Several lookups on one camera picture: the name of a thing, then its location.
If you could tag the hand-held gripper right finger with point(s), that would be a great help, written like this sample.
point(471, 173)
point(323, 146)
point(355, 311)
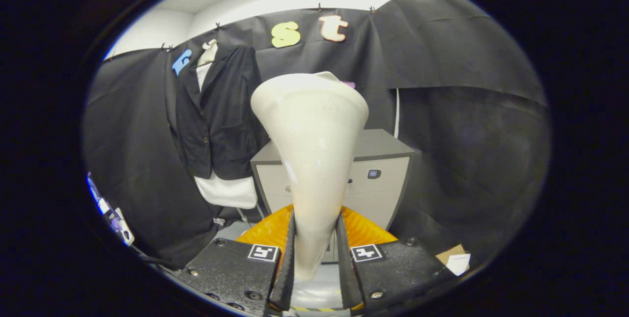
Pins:
point(346, 277)

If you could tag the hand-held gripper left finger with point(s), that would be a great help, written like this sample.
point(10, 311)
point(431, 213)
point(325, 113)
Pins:
point(285, 277)

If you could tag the white shirt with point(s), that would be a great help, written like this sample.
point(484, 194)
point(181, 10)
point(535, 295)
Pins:
point(226, 193)

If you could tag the white garment steamer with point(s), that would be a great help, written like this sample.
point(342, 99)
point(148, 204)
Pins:
point(309, 150)

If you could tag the black blazer jacket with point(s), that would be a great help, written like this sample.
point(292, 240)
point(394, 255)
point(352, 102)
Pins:
point(231, 120)

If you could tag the white clothes hanger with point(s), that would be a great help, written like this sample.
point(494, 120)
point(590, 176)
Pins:
point(210, 53)

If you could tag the brown cardboard piece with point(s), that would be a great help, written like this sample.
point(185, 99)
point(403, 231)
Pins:
point(444, 254)

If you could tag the small dark cabinet lock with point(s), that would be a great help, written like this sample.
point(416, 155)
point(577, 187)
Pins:
point(374, 174)

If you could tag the white paper card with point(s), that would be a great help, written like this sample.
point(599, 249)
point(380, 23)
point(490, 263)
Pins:
point(459, 264)

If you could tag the grey cabinet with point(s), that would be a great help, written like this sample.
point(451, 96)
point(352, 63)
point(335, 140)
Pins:
point(378, 150)

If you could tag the white and blue device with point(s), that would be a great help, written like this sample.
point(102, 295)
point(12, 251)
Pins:
point(110, 214)

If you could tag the black backdrop cloth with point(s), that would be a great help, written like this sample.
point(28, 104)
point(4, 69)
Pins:
point(467, 86)

